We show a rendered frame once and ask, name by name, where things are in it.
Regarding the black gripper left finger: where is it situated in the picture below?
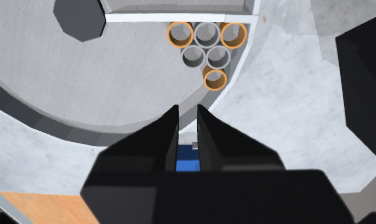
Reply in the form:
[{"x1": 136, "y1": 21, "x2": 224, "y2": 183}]
[{"x1": 90, "y1": 104, "x2": 179, "y2": 171}]

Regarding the blue open crate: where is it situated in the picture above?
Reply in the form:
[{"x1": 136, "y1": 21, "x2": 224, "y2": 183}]
[{"x1": 176, "y1": 145, "x2": 200, "y2": 171}]

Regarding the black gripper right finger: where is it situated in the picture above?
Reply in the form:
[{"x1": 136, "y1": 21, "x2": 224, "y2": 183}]
[{"x1": 197, "y1": 104, "x2": 286, "y2": 171}]

